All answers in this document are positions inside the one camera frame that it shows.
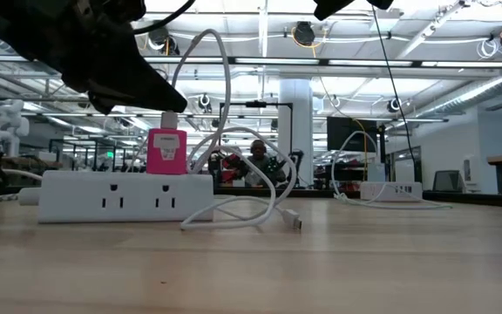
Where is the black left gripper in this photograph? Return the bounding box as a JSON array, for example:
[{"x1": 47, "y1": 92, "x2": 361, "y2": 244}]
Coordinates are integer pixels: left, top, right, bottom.
[{"x1": 0, "y1": 0, "x2": 189, "y2": 116}]

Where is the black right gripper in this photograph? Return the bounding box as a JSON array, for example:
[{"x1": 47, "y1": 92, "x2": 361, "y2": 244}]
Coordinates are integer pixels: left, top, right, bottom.
[{"x1": 313, "y1": 0, "x2": 396, "y2": 22}]

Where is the red charger cube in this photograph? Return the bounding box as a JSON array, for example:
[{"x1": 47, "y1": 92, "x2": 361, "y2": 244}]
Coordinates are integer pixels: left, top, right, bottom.
[{"x1": 146, "y1": 127, "x2": 188, "y2": 176}]

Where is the white rectangular power strip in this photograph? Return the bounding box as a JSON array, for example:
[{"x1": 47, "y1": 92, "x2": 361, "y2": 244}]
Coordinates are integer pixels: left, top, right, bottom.
[{"x1": 37, "y1": 169, "x2": 215, "y2": 225}]

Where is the white USB cable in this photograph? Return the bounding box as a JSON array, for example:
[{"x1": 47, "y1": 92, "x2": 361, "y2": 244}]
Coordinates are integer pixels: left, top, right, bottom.
[{"x1": 126, "y1": 28, "x2": 303, "y2": 233}]

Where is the light blue wall charger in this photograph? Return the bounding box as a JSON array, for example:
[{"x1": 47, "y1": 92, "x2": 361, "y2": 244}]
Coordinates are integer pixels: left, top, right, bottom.
[{"x1": 367, "y1": 161, "x2": 388, "y2": 184}]

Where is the white square power strip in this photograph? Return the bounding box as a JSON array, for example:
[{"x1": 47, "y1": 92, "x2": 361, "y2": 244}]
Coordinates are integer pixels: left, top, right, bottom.
[{"x1": 359, "y1": 181, "x2": 424, "y2": 203}]

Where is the long ceiling light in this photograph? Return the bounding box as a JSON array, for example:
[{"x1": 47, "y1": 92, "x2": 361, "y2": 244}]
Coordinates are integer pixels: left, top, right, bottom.
[
  {"x1": 233, "y1": 57, "x2": 322, "y2": 66},
  {"x1": 420, "y1": 60, "x2": 502, "y2": 69},
  {"x1": 327, "y1": 58, "x2": 414, "y2": 68},
  {"x1": 144, "y1": 56, "x2": 227, "y2": 65}
]

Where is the black monitor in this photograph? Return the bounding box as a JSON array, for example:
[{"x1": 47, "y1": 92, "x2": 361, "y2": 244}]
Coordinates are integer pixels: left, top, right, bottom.
[{"x1": 326, "y1": 116, "x2": 379, "y2": 154}]

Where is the person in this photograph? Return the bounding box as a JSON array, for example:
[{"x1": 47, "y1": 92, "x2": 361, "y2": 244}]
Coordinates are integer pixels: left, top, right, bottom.
[{"x1": 237, "y1": 139, "x2": 288, "y2": 188}]

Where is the grey chair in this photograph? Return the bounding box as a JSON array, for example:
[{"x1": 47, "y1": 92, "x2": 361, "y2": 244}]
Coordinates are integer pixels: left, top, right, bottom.
[{"x1": 431, "y1": 169, "x2": 468, "y2": 194}]

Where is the black stand frame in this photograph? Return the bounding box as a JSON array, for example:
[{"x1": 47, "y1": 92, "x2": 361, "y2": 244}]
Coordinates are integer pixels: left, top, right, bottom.
[{"x1": 218, "y1": 99, "x2": 295, "y2": 175}]

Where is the white power strip cord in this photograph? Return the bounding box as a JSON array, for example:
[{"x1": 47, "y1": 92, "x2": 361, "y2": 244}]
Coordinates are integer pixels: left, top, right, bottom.
[
  {"x1": 0, "y1": 187, "x2": 43, "y2": 208},
  {"x1": 0, "y1": 167, "x2": 44, "y2": 182}
]

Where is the yellow hanging cable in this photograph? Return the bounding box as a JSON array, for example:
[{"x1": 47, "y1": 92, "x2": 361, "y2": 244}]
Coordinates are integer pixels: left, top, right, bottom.
[{"x1": 353, "y1": 118, "x2": 370, "y2": 178}]

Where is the grey ventilation duct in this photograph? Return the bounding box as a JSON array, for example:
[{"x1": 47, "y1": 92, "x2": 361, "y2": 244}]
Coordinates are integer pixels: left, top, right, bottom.
[{"x1": 415, "y1": 68, "x2": 502, "y2": 119}]

